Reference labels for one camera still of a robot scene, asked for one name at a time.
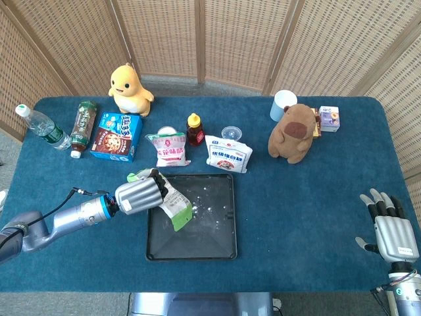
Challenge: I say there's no blue cookie box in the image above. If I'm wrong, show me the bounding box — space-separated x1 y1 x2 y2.
89 112 143 163

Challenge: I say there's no clear water bottle green label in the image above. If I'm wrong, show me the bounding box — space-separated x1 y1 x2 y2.
14 103 72 151

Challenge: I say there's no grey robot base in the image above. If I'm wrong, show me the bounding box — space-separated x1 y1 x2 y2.
127 292 276 316

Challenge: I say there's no woven rattan folding screen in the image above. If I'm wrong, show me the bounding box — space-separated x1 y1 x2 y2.
0 0 421 211

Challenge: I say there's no honey bottle yellow cap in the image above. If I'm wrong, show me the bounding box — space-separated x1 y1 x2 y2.
186 113 205 147

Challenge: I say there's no black square tray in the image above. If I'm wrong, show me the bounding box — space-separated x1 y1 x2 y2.
145 172 239 262

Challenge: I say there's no yellow dinosaur plush toy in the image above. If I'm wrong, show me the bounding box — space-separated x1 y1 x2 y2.
108 63 155 118

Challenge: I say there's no brown capybara plush toy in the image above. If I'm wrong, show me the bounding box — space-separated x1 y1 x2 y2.
267 103 322 165

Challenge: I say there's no blue white sugar bag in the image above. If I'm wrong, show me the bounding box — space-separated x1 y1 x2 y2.
205 134 254 174

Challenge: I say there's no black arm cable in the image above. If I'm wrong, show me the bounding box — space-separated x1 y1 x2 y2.
0 187 111 250

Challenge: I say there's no pink white seasoning bag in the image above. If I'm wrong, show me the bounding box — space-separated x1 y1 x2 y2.
145 132 192 168

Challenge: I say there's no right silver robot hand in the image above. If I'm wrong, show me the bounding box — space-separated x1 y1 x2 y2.
355 188 416 263

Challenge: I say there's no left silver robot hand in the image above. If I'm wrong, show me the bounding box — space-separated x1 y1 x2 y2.
114 167 169 216

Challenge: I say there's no purple white small carton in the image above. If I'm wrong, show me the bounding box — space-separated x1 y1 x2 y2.
318 105 341 134

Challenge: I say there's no clear plastic lidded cup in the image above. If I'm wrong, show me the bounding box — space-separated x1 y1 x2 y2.
221 126 243 142

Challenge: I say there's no brown tea bottle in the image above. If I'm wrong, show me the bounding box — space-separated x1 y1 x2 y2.
70 100 99 159

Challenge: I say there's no green white snack bag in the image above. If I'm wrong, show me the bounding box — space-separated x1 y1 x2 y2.
126 168 193 232

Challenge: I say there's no light blue paper cup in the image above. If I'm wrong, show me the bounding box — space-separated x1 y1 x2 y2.
270 90 299 122

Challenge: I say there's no blue table cloth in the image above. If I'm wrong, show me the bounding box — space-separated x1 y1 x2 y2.
0 95 421 294

